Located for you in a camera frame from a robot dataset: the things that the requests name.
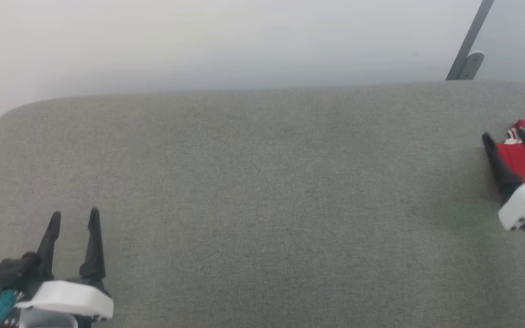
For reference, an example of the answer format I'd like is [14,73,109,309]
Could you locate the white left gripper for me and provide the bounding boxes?
[14,207,114,328]

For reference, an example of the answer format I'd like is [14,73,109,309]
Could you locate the red basketball jersey garment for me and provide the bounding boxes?
[495,119,525,197]

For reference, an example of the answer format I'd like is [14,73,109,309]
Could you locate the grey fabric sofa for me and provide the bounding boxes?
[0,81,525,328]

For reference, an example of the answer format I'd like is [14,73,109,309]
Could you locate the grey metal pole with bracket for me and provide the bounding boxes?
[445,0,495,82]

